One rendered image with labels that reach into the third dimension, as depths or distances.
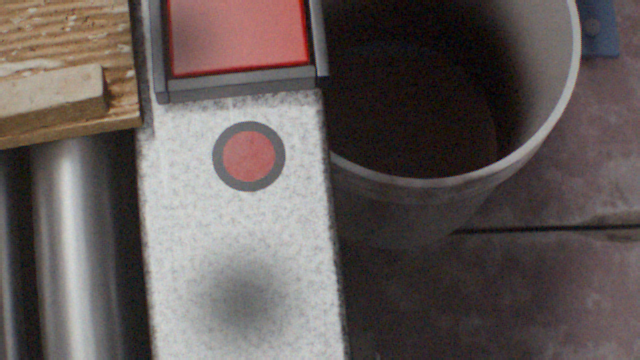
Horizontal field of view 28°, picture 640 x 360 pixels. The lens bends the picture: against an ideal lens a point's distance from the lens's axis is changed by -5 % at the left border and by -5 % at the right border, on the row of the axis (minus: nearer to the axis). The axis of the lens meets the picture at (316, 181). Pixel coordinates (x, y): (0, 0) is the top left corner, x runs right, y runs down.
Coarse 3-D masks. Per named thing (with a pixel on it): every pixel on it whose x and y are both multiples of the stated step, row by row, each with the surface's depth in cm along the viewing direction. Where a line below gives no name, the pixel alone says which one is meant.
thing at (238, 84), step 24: (312, 0) 57; (312, 24) 57; (312, 48) 58; (240, 72) 56; (264, 72) 56; (288, 72) 56; (312, 72) 56; (168, 96) 57; (192, 96) 57; (216, 96) 57; (240, 96) 58
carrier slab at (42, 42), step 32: (0, 0) 57; (32, 0) 57; (64, 0) 57; (96, 0) 57; (128, 0) 57; (0, 32) 56; (32, 32) 56; (64, 32) 56; (96, 32) 56; (128, 32) 56; (0, 64) 56; (32, 64) 56; (64, 64) 56; (128, 64) 56; (128, 96) 56; (32, 128) 55; (64, 128) 55; (96, 128) 56; (128, 128) 57
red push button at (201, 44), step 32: (192, 0) 57; (224, 0) 57; (256, 0) 57; (288, 0) 57; (192, 32) 57; (224, 32) 57; (256, 32) 57; (288, 32) 57; (192, 64) 57; (224, 64) 57; (256, 64) 57; (288, 64) 57
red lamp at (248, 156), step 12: (240, 132) 57; (252, 132) 57; (228, 144) 57; (240, 144) 57; (252, 144) 57; (264, 144) 57; (228, 156) 57; (240, 156) 57; (252, 156) 57; (264, 156) 57; (228, 168) 57; (240, 168) 57; (252, 168) 57; (264, 168) 57; (252, 180) 57
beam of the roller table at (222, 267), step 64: (192, 128) 57; (320, 128) 58; (192, 192) 57; (256, 192) 57; (320, 192) 57; (192, 256) 56; (256, 256) 56; (320, 256) 56; (192, 320) 55; (256, 320) 55; (320, 320) 55
